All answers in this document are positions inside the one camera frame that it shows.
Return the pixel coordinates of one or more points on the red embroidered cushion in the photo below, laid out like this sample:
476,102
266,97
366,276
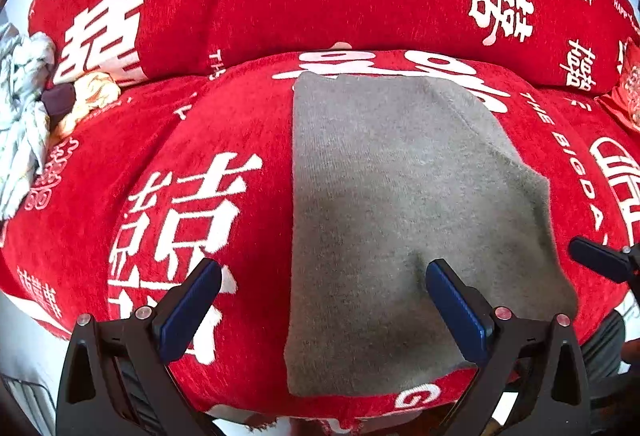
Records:
625,95

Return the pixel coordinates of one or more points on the black mesh chair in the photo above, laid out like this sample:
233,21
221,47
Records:
27,398

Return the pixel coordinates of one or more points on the grey knit sweater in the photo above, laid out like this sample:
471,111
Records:
400,196

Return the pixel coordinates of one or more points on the person's dark trousers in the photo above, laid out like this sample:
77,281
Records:
605,346

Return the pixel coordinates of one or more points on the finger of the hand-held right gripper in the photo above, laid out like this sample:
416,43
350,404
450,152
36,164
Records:
597,258

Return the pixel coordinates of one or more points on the dark purple cloth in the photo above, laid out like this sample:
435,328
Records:
59,99

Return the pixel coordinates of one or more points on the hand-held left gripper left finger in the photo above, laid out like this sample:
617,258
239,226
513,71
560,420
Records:
192,303

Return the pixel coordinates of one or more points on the pale floral cloth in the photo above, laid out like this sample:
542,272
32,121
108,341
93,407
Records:
22,105

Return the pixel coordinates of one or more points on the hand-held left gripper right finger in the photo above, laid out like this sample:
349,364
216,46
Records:
452,303

